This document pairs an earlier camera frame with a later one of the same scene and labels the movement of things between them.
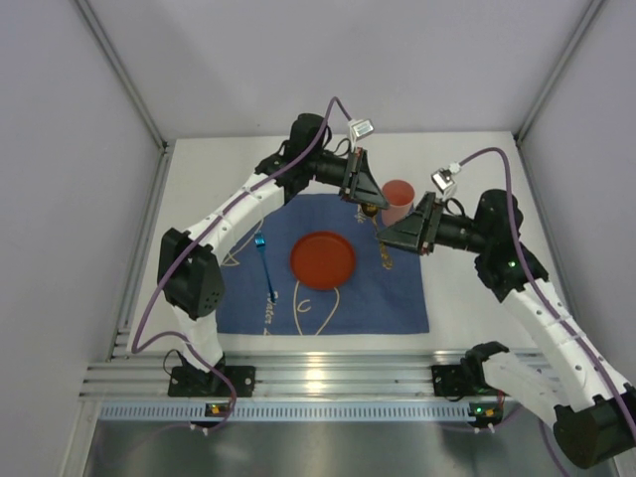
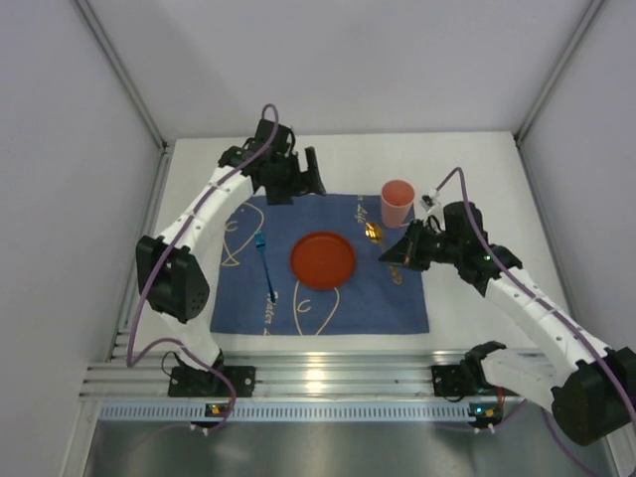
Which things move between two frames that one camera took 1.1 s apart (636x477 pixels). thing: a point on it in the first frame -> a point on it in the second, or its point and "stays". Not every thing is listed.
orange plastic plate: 322,261 stays
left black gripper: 353,174 -> 296,176
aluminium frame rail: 316,376 stays
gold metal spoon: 370,211 -> 374,233
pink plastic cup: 399,197 stays
